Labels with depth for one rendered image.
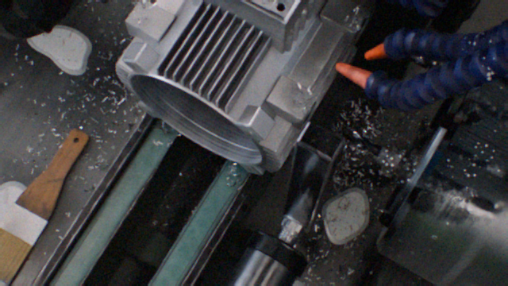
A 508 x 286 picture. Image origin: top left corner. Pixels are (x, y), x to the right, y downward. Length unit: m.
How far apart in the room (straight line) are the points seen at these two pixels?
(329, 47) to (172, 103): 0.19
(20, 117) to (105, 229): 0.24
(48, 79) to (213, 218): 0.32
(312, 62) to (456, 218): 0.21
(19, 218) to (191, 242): 0.25
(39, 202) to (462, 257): 0.53
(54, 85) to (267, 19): 0.43
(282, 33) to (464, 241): 0.24
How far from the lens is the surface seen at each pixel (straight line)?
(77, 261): 0.91
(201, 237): 0.90
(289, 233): 0.79
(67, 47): 1.12
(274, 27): 0.75
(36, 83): 1.11
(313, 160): 0.59
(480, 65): 0.53
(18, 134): 1.09
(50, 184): 1.05
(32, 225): 1.05
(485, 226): 0.71
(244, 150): 0.88
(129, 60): 0.78
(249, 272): 0.77
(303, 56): 0.80
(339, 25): 0.81
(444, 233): 0.72
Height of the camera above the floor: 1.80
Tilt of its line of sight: 73 degrees down
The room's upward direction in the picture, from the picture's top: 2 degrees clockwise
